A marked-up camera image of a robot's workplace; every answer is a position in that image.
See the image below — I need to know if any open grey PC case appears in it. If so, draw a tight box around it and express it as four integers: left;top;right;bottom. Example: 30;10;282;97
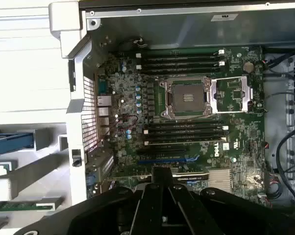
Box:
48;0;295;213

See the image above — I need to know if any perforated metal disk bay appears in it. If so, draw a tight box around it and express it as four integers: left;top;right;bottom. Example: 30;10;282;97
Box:
262;46;295;209

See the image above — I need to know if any green motherboard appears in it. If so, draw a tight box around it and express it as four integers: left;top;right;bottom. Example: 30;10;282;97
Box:
96;45;270;204

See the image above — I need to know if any black power wire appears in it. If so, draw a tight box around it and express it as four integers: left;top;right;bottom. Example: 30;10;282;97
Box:
276;127;295;204

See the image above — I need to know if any black graphics card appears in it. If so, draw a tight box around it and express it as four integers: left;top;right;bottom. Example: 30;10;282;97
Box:
105;167;211;189

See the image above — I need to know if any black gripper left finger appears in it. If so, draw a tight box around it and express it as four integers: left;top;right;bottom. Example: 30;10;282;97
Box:
51;166;163;235

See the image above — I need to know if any blue expansion slot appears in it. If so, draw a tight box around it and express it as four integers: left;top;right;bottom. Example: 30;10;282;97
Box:
137;158;199;165

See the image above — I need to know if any silver chipset heatsink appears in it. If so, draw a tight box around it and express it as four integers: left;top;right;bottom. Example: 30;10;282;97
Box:
208;168;232;193

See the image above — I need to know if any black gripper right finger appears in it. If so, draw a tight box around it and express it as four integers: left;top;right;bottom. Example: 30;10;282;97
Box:
162;166;295;235

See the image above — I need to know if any hard disk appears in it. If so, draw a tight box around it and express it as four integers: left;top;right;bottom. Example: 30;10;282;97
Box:
0;131;35;161

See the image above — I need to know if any black RAM slot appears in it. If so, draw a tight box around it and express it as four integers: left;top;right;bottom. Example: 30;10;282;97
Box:
137;68;223;75
136;55;224;62
147;133;228;141
137;61;225;69
137;49;225;56
147;120;224;127
144;139;228;146
144;126;229;134

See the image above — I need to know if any black expansion slot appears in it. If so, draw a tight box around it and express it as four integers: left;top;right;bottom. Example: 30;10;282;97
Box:
136;146;187;154

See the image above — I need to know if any CPU socket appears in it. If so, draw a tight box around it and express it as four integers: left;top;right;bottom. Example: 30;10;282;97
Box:
159;77;212;120

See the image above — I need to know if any grey parts rack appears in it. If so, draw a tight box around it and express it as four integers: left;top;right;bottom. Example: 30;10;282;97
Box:
0;126;74;235

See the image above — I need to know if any green RAM stick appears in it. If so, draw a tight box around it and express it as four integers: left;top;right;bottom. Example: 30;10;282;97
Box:
0;202;54;212

